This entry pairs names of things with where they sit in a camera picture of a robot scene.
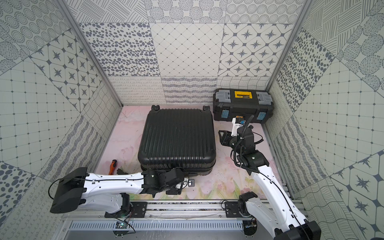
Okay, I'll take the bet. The black ribbed hard-shell suitcase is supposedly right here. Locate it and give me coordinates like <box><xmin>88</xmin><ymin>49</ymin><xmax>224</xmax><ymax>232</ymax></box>
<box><xmin>138</xmin><ymin>105</ymin><xmax>217</xmax><ymax>176</ymax></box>

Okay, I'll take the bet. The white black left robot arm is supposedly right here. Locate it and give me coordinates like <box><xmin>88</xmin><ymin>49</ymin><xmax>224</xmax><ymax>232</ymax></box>
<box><xmin>50</xmin><ymin>167</ymin><xmax>190</xmax><ymax>216</ymax></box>

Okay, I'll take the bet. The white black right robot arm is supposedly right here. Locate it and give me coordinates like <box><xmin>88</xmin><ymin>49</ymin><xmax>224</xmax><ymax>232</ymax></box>
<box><xmin>219</xmin><ymin>124</ymin><xmax>322</xmax><ymax>240</ymax></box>

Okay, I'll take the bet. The black toolbox with yellow label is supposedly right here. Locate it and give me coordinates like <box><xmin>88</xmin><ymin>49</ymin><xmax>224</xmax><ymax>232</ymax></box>
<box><xmin>213</xmin><ymin>89</ymin><xmax>275</xmax><ymax>124</ymax></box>

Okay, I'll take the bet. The small black clip part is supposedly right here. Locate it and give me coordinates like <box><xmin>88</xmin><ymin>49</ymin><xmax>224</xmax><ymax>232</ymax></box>
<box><xmin>117</xmin><ymin>169</ymin><xmax>127</xmax><ymax>175</ymax></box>

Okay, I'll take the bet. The white blue right wrist camera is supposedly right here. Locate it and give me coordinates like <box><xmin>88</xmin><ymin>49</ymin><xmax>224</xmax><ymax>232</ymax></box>
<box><xmin>232</xmin><ymin>116</ymin><xmax>245</xmax><ymax>137</ymax></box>

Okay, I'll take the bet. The aluminium mounting rail frame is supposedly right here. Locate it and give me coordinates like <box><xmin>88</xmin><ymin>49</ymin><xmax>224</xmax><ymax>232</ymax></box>
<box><xmin>58</xmin><ymin>187</ymin><xmax>321</xmax><ymax>240</ymax></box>

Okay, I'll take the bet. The orange handled tool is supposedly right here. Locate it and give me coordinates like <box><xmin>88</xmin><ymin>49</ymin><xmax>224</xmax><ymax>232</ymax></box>
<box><xmin>109</xmin><ymin>160</ymin><xmax>118</xmax><ymax>175</ymax></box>

